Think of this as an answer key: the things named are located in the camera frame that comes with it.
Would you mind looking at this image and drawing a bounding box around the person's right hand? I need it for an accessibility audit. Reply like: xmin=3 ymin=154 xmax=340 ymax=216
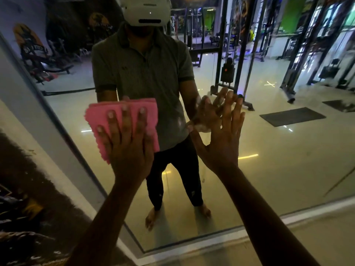
xmin=188 ymin=91 xmax=247 ymax=179

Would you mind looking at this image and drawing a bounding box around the person's left hand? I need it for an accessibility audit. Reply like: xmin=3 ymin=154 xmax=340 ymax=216
xmin=95 ymin=103 xmax=155 ymax=187

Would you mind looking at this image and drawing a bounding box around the pink cloth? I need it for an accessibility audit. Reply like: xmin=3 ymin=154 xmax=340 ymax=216
xmin=84 ymin=98 xmax=160 ymax=166

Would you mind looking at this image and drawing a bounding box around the large wall mirror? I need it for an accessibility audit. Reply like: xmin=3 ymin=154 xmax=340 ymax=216
xmin=0 ymin=0 xmax=355 ymax=254

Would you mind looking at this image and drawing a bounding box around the person's right forearm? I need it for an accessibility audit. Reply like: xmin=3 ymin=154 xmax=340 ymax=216
xmin=222 ymin=167 xmax=321 ymax=266

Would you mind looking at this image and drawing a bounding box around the person's left forearm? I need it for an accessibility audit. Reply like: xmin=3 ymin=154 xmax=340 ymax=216
xmin=65 ymin=177 xmax=148 ymax=266

